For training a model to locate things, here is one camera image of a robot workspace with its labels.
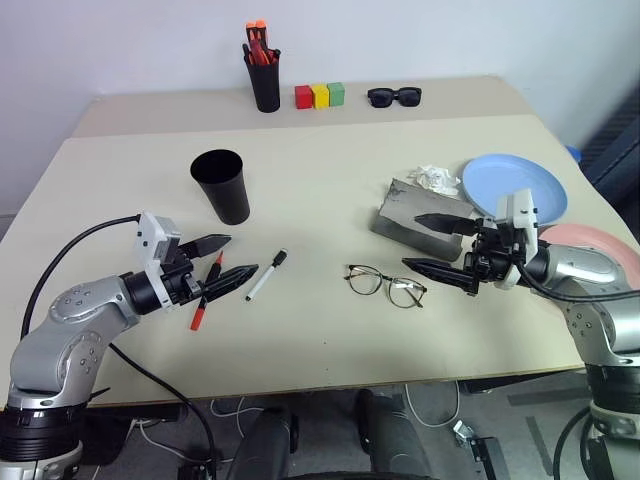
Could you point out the orange-capped black pen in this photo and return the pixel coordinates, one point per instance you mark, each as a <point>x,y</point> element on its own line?
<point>261,30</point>
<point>250,30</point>

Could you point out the thin-framed clear eyeglasses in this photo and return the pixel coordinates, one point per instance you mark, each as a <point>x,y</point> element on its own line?
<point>363,282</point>

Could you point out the dark slatted panel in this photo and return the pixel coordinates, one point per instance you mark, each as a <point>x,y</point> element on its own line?
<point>617,145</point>

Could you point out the pink plate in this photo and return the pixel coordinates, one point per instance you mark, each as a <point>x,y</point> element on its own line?
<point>600,237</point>

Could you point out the light blue plate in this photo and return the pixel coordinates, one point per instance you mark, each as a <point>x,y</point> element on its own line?
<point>500,175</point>

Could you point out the black plastic cup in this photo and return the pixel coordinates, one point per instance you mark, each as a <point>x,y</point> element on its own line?
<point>227,200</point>

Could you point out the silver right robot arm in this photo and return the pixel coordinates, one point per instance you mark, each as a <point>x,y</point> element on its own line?
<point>580,265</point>

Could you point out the yellow wooden cube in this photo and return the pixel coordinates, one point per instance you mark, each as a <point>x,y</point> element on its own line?
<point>321,96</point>

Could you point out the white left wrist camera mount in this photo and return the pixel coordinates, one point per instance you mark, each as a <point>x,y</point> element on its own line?
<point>150,240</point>

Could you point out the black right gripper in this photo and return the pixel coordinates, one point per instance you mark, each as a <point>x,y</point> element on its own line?
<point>492,255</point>

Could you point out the small blue object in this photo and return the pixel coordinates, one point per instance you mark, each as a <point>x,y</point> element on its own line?
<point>576,152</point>

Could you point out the black pen holder cup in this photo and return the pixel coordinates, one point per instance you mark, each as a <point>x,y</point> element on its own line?
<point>265,90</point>

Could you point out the green wooden cube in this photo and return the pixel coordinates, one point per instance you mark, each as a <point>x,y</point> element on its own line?
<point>336,95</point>

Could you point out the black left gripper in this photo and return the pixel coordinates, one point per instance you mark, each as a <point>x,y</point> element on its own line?
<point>177,280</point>

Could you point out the metal floor bracket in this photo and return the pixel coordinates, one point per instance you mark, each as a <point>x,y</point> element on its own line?
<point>480,447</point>

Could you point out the red marker pen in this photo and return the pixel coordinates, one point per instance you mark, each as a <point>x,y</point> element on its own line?
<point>197,317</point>

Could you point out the dark rounded shape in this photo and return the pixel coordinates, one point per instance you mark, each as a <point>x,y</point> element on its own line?
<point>395,440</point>
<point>265,445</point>

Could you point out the white marker with black cap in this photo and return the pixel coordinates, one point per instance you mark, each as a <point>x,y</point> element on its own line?
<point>260,282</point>

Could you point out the red pen in holder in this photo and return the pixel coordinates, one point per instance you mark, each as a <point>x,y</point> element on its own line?
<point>260,56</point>

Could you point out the grey cloth block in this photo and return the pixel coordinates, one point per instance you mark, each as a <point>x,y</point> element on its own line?
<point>400,220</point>

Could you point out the red wooden cube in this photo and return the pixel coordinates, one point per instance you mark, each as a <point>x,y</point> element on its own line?
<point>303,97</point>

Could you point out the black sunglasses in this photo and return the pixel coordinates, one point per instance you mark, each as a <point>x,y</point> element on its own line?
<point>382,97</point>

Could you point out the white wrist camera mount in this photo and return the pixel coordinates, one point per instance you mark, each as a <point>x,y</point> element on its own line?
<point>522,205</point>
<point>150,240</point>

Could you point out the white paper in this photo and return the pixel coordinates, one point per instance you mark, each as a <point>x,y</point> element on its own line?
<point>432,177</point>

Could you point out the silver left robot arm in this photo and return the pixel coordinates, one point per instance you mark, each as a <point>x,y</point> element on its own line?
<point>75,310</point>

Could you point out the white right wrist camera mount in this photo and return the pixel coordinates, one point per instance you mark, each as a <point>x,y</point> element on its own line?
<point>522,205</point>

